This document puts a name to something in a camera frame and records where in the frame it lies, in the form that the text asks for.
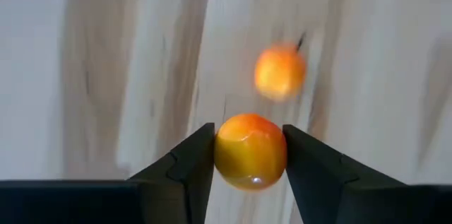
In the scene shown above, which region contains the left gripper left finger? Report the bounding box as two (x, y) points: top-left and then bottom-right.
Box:
(129, 122), (215, 224)

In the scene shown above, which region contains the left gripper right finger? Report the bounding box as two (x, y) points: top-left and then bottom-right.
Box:
(282, 124), (405, 224)

